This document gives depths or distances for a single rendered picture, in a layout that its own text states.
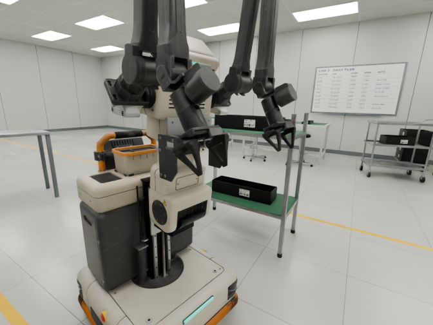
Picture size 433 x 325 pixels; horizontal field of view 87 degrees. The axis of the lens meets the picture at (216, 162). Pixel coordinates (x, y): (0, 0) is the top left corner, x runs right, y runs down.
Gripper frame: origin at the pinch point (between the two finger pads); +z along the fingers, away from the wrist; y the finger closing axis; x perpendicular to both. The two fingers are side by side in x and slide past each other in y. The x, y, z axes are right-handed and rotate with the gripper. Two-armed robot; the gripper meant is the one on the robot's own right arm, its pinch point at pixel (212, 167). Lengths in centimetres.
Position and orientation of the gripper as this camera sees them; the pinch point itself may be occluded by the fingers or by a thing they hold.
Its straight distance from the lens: 53.9
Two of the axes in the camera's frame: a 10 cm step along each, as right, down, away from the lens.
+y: 6.0, -1.9, 7.8
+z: 3.9, 9.2, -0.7
